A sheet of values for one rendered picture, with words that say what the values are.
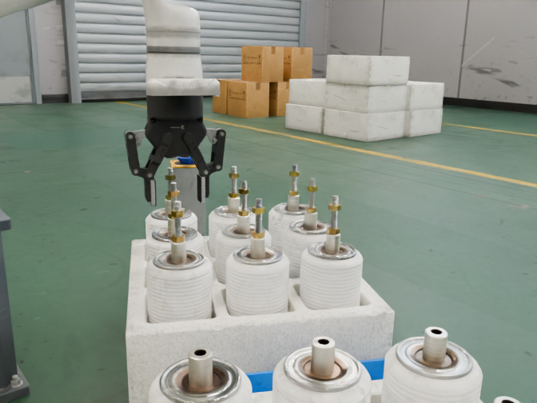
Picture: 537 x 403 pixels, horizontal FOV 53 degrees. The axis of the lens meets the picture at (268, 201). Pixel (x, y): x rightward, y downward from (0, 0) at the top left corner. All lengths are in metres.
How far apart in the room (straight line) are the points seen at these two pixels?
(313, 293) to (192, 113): 0.32
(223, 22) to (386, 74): 3.58
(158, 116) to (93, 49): 5.45
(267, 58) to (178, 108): 4.09
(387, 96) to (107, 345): 2.92
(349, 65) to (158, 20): 3.00
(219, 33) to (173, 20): 6.16
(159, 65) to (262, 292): 0.34
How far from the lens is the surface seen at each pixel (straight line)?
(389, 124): 3.76
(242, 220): 0.92
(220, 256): 0.92
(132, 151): 0.75
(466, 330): 1.23
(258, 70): 4.81
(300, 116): 4.03
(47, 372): 1.07
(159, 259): 0.81
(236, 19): 7.04
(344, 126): 3.71
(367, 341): 0.85
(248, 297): 0.80
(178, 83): 0.68
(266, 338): 0.80
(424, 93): 4.01
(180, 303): 0.79
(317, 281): 0.83
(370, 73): 3.56
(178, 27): 0.72
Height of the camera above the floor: 0.55
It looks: 15 degrees down
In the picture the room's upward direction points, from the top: 1 degrees clockwise
